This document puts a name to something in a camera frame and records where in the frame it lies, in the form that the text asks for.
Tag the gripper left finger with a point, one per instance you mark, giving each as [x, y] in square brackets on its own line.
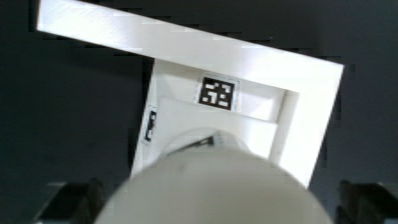
[73, 203]

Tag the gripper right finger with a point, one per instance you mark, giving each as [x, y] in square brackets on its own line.
[368, 203]

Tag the white lamp bulb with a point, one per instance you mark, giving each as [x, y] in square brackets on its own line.
[212, 185]

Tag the white lamp base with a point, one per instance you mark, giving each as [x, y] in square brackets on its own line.
[208, 109]

